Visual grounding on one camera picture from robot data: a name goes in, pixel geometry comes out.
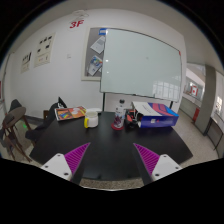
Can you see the dark chair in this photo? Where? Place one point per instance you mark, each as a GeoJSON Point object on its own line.
{"type": "Point", "coordinates": [15, 105]}

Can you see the colourful pinned leaflet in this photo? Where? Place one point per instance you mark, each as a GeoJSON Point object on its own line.
{"type": "Point", "coordinates": [95, 65]}

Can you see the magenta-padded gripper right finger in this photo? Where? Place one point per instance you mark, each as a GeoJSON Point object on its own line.
{"type": "Point", "coordinates": [165, 165]}

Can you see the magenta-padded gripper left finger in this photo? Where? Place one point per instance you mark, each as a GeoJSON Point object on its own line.
{"type": "Point", "coordinates": [60, 165]}

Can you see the large white wall poster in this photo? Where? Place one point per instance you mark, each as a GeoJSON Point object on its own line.
{"type": "Point", "coordinates": [44, 50]}

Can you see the round brown wooden table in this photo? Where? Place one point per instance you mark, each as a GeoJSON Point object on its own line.
{"type": "Point", "coordinates": [15, 115]}

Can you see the white paper sheet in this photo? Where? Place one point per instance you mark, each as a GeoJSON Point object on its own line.
{"type": "Point", "coordinates": [98, 44]}

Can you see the colourful orange book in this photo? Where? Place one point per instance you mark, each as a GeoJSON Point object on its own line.
{"type": "Point", "coordinates": [70, 113]}

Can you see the large whiteboard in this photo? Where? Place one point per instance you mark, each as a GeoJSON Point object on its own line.
{"type": "Point", "coordinates": [140, 63]}

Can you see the white wall switch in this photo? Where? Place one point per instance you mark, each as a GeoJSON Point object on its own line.
{"type": "Point", "coordinates": [69, 55]}

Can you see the blue and purple cardboard box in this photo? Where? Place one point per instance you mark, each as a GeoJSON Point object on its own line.
{"type": "Point", "coordinates": [160, 116]}

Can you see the red floor number sign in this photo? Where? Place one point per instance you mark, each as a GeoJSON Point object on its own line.
{"type": "Point", "coordinates": [76, 24]}

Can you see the black and red device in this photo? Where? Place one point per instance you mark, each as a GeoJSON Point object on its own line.
{"type": "Point", "coordinates": [131, 118]}

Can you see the clear plastic water bottle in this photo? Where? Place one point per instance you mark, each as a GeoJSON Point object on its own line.
{"type": "Point", "coordinates": [120, 115]}

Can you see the grey framed bulletin board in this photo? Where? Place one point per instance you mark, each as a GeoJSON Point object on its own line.
{"type": "Point", "coordinates": [90, 50]}

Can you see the small white wall poster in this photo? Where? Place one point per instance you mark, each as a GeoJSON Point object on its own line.
{"type": "Point", "coordinates": [26, 62]}

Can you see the red and white sign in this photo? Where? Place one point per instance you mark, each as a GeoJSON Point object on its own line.
{"type": "Point", "coordinates": [193, 90]}

